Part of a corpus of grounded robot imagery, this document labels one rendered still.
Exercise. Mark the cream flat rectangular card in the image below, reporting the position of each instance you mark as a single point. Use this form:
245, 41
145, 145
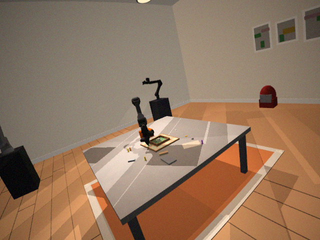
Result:
191, 144

